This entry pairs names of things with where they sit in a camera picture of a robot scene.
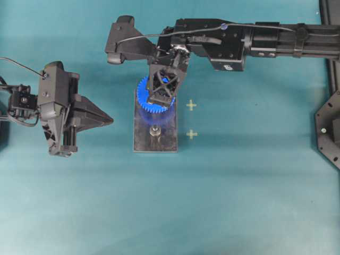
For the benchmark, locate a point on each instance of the grey metal base plate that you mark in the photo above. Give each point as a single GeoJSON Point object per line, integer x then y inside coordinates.
{"type": "Point", "coordinates": [143, 141]}

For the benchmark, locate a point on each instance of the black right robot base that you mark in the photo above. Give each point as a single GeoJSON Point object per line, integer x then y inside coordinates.
{"type": "Point", "coordinates": [327, 117]}

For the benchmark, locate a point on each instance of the lower steel shaft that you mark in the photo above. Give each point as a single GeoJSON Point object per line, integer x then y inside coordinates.
{"type": "Point", "coordinates": [155, 130]}

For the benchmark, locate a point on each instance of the large blue plastic gear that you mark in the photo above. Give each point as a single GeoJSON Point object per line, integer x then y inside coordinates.
{"type": "Point", "coordinates": [142, 96]}

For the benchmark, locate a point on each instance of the upper yellow cross marker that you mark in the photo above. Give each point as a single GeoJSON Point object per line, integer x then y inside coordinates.
{"type": "Point", "coordinates": [191, 105]}

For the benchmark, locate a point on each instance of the yellow cross marker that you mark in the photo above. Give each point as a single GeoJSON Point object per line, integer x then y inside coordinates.
{"type": "Point", "coordinates": [191, 134]}
{"type": "Point", "coordinates": [191, 105]}

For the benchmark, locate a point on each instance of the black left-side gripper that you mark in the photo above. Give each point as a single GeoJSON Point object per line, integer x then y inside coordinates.
{"type": "Point", "coordinates": [86, 115]}

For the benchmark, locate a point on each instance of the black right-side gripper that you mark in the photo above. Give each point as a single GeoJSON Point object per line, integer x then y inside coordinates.
{"type": "Point", "coordinates": [169, 67]}

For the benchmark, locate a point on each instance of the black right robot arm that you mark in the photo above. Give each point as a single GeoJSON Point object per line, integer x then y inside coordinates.
{"type": "Point", "coordinates": [227, 44]}

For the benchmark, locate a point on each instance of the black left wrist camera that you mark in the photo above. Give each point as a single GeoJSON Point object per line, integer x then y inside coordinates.
{"type": "Point", "coordinates": [53, 93]}

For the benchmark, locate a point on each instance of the lower yellow cross marker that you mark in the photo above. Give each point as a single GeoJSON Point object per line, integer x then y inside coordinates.
{"type": "Point", "coordinates": [191, 134]}

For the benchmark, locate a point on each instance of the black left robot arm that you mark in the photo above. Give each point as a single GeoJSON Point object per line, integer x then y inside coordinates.
{"type": "Point", "coordinates": [22, 106]}

